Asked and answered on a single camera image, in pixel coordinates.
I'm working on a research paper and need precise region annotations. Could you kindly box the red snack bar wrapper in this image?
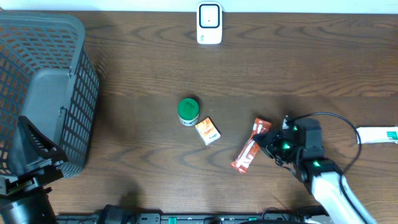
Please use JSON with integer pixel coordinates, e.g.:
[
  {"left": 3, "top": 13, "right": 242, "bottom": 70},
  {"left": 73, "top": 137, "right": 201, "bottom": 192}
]
[{"left": 230, "top": 118, "right": 272, "bottom": 174}]

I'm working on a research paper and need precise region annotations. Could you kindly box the orange tissue pack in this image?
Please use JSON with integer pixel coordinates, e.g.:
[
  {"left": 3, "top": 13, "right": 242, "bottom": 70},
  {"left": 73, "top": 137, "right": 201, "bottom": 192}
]
[{"left": 195, "top": 118, "right": 221, "bottom": 146}]

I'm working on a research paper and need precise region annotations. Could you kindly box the white green medicine box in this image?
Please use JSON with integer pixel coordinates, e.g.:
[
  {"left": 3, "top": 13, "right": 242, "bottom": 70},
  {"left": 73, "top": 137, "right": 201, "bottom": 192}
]
[{"left": 356, "top": 126, "right": 397, "bottom": 144}]

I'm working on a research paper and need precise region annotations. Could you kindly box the green lid jar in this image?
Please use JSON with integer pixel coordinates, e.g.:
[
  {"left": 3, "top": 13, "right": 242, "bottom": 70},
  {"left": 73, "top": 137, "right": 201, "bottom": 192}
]
[{"left": 177, "top": 98, "right": 200, "bottom": 126}]

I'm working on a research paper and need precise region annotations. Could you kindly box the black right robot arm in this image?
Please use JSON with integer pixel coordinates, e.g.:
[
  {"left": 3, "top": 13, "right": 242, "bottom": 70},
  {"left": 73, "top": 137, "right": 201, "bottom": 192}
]
[{"left": 253, "top": 116, "right": 376, "bottom": 223}]

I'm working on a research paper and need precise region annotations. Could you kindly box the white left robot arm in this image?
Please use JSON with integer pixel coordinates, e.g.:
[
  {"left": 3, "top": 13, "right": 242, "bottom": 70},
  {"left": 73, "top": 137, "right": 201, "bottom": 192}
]
[{"left": 1, "top": 116, "right": 68, "bottom": 224}]

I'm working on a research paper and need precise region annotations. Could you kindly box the white barcode scanner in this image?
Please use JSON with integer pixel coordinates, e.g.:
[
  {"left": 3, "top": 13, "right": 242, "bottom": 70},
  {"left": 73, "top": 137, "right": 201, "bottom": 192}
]
[{"left": 197, "top": 1, "right": 223, "bottom": 45}]

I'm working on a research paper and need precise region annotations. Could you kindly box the grey plastic basket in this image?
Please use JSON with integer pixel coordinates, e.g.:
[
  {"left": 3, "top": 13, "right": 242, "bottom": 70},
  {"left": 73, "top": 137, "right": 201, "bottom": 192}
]
[{"left": 1, "top": 11, "right": 100, "bottom": 179}]

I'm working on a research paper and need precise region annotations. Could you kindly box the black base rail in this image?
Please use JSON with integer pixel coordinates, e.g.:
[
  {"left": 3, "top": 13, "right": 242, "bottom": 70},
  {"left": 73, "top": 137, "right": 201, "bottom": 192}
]
[{"left": 57, "top": 213, "right": 304, "bottom": 224}]

